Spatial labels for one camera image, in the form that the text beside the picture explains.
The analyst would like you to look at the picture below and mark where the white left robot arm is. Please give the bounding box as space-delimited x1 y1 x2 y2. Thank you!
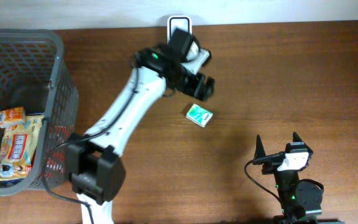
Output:
65 29 214 223

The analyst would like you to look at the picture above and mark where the orange tissue pack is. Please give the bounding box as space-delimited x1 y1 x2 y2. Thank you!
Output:
0 106 25 128

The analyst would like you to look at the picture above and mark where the white barcode scanner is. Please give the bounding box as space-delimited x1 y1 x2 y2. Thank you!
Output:
167 15 193 42

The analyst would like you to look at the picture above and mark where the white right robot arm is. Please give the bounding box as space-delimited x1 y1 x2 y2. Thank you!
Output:
252 133 324 223

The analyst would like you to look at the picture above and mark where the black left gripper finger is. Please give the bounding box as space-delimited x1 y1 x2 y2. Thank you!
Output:
194 80 208 101
205 77 215 100

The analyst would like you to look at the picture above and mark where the teal tissue pack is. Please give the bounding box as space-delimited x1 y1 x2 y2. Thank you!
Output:
186 104 213 128

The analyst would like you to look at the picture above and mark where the beige wet wipes pack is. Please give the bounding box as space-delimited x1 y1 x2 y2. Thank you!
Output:
0 114 44 182

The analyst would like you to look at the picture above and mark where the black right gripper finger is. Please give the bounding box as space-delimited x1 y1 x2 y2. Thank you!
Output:
292 132 304 144
254 134 266 159

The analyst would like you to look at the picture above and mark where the grey plastic mesh basket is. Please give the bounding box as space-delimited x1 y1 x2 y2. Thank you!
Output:
0 29 79 197

